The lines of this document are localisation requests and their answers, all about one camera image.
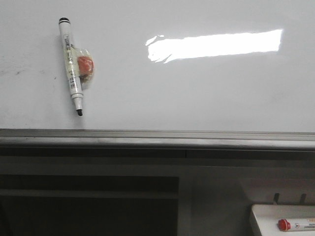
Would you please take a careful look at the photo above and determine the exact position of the black whiteboard marker with magnet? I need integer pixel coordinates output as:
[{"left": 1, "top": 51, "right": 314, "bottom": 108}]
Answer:
[{"left": 59, "top": 17, "right": 94, "bottom": 117}]

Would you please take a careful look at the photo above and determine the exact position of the red capped whiteboard marker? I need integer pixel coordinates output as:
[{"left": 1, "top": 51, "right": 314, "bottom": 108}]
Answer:
[{"left": 278, "top": 218, "right": 315, "bottom": 232}]

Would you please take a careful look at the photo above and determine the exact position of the white plastic marker tray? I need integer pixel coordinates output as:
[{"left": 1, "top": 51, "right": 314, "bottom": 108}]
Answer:
[{"left": 249, "top": 193, "right": 315, "bottom": 236}]

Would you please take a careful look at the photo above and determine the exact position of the white whiteboard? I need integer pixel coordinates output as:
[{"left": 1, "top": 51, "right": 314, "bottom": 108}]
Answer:
[{"left": 0, "top": 0, "right": 315, "bottom": 150}]

